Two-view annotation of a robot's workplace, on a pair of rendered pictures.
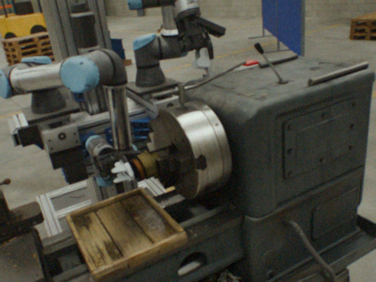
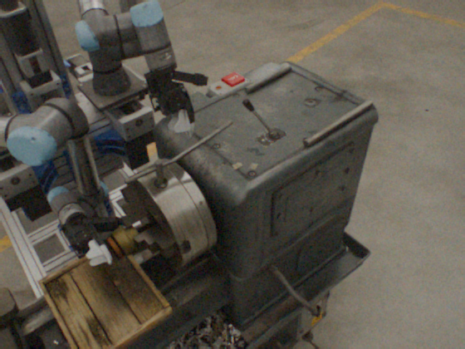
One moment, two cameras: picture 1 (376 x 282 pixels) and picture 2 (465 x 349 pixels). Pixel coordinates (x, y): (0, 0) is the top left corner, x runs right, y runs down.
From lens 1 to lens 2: 0.53 m
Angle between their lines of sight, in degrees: 21
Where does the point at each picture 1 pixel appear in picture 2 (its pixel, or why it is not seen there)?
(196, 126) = (178, 209)
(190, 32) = (166, 96)
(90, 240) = (70, 317)
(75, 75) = (26, 149)
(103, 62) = (59, 127)
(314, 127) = (305, 186)
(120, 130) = (85, 178)
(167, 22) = not seen: hidden behind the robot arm
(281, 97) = (272, 172)
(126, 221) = (105, 287)
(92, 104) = not seen: hidden behind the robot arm
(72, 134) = (27, 176)
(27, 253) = not seen: outside the picture
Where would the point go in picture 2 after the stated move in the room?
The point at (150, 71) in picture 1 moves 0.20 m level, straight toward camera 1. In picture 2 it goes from (111, 76) to (116, 105)
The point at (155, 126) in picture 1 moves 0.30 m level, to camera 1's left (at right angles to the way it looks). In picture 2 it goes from (130, 195) to (27, 213)
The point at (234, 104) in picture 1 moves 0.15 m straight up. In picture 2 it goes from (219, 179) to (217, 135)
